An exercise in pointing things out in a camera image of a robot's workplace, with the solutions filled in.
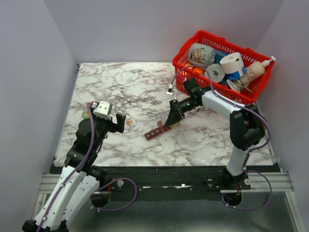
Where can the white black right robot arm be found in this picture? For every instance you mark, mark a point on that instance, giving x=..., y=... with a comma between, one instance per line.
x=245, y=123

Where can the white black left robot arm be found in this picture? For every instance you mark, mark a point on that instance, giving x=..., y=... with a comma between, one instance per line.
x=79, y=177

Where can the aluminium rail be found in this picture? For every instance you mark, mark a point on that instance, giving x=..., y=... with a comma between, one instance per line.
x=280, y=182

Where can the clear bottle yellow pills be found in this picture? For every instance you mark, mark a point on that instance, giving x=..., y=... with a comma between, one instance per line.
x=175, y=125

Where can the grey wrapped printed paper roll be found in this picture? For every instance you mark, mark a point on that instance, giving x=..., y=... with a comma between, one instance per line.
x=200, y=54

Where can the red weekly pill organizer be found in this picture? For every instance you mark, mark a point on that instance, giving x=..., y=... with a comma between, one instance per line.
x=160, y=129

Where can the blue box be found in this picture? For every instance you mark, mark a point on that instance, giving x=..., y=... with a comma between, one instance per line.
x=220, y=54

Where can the grey wrapped small paper roll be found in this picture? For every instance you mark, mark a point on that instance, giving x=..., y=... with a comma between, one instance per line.
x=215, y=72

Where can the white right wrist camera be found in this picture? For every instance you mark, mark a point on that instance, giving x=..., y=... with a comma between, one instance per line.
x=170, y=90

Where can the white paper plate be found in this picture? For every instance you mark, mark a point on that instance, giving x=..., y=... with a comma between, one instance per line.
x=233, y=86

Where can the red plastic basket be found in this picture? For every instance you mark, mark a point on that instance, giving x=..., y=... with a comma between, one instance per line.
x=248, y=94

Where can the white toilet roll blue tape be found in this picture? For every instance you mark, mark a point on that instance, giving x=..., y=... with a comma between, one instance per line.
x=233, y=66

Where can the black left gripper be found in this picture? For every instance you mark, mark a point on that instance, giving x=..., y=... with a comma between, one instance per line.
x=119, y=127

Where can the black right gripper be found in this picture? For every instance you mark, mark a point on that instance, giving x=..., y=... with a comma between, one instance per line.
x=175, y=114

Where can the cream lotion pump bottle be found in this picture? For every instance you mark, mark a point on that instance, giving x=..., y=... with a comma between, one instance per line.
x=255, y=70

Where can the orange ball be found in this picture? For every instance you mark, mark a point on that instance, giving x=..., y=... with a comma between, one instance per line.
x=198, y=70

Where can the black metal base frame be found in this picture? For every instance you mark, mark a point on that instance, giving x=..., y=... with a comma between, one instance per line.
x=171, y=183

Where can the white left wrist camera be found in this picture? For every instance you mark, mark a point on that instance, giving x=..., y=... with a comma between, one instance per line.
x=102, y=109

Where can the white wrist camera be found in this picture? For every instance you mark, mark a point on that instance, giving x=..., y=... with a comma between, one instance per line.
x=170, y=90
x=102, y=109

